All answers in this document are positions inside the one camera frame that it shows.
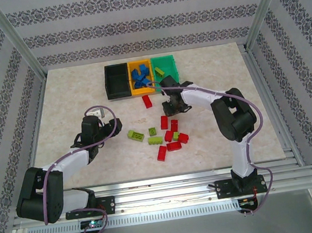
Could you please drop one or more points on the lime green lego brick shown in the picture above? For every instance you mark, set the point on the lime green lego brick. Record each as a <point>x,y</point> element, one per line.
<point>155,140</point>
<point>159,71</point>
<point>135,135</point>
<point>152,131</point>
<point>175,135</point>

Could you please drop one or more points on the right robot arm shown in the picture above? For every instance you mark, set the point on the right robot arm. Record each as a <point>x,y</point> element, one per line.
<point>199,96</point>

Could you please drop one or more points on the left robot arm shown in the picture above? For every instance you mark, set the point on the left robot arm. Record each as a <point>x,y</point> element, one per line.
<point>64,163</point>

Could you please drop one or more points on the green plastic bin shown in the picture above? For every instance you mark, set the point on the green plastic bin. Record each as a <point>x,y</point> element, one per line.
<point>170,63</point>

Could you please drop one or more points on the black plastic bin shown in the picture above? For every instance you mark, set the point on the black plastic bin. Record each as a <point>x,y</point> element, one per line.
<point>118,95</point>

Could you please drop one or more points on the yellow plastic bin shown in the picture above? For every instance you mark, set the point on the yellow plastic bin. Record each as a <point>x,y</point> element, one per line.
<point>142,91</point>

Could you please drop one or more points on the small circuit board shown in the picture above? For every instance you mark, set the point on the small circuit board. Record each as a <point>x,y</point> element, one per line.
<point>92,224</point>
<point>248,202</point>

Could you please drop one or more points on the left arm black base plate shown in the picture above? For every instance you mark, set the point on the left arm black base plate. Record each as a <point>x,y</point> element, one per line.
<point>108,204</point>

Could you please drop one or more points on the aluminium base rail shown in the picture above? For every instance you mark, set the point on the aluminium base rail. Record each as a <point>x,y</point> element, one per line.
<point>166,195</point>

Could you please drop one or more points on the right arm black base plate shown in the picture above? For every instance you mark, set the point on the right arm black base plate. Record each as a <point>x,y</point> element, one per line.
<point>224,189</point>

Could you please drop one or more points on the aluminium frame post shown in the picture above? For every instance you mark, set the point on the aluminium frame post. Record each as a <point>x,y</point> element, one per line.
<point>263,7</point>
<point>16,40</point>

